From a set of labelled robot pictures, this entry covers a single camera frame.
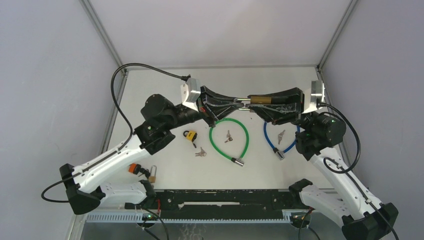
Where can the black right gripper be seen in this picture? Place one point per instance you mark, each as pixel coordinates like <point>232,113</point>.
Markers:
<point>286,104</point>

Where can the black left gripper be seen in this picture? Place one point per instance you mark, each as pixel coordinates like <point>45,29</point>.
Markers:
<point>215,106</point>

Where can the blue lock silver keys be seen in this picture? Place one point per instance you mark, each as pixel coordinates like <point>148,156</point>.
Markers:
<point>280,136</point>

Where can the large brass padlock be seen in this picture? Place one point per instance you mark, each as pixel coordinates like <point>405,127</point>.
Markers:
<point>254,100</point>

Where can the yellow tag padlock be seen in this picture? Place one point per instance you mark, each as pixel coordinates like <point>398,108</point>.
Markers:
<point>191,136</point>

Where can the green lock silver keys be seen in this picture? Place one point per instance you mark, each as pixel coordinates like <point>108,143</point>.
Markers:
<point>229,137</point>

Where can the blue cable lock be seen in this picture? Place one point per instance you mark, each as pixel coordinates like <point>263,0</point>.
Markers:
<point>288,141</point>

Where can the brass padlock silver keys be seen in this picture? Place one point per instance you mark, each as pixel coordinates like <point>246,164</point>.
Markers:
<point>202,153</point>

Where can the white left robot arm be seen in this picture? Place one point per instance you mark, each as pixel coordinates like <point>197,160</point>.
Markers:
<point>86,184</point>

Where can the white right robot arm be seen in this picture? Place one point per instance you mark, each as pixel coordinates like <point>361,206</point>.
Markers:
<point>358,212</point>

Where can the small brass padlock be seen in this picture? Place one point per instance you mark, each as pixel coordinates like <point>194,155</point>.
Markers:
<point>152,174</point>

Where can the orange black padlock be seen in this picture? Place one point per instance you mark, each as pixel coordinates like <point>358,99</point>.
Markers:
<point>138,170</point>

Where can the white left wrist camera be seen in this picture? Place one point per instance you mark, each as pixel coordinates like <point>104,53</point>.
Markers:
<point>190,92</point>

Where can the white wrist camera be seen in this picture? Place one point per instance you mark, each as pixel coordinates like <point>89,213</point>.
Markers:
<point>313,96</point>
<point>190,92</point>

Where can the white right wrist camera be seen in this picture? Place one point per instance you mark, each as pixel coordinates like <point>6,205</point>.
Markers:
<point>313,96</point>

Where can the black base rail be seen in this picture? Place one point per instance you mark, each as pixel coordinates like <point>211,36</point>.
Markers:
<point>226,204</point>

